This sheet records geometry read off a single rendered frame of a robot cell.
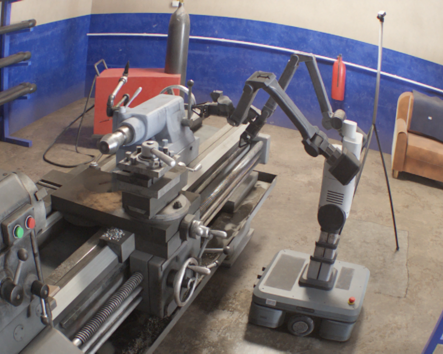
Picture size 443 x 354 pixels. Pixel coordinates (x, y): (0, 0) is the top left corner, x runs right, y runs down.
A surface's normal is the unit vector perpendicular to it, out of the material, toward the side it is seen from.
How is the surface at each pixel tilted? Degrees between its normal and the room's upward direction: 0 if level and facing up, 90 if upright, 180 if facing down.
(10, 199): 45
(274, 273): 0
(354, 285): 0
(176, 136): 66
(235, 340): 0
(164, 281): 90
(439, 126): 91
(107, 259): 36
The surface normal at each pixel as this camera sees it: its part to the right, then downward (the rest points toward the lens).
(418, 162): -0.36, 0.38
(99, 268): 0.60, -0.61
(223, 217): 0.07, -0.90
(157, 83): -0.02, 0.43
